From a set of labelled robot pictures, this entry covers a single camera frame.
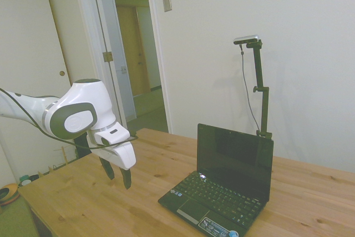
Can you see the teal and white cup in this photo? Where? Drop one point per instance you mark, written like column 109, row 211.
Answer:
column 24, row 180

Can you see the brown wooden hallway door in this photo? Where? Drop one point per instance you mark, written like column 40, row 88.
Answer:
column 130, row 54

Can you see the silver camera on stand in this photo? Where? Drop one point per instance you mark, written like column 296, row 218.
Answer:
column 247, row 39

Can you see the black tall tower box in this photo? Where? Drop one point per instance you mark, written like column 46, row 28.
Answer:
column 81, row 151

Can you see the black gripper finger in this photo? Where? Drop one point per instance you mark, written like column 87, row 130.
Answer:
column 126, row 178
column 109, row 171

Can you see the black ASUS laptop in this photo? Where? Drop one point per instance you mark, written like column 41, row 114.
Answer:
column 233, row 165

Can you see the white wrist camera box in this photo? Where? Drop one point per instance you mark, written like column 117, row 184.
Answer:
column 116, row 134

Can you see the orange bowl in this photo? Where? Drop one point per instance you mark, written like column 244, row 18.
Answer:
column 9, row 192

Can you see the white open door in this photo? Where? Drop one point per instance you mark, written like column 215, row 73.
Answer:
column 122, row 92

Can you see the black camera stand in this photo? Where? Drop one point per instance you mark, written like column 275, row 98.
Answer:
column 260, row 76

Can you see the brass door hinge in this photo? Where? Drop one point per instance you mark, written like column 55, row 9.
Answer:
column 107, row 56

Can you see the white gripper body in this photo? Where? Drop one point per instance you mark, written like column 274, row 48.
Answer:
column 126, row 156

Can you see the small wooden peg rack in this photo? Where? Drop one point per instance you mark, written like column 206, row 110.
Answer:
column 64, row 155

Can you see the metal wall switch plate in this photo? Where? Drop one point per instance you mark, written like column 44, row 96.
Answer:
column 166, row 1

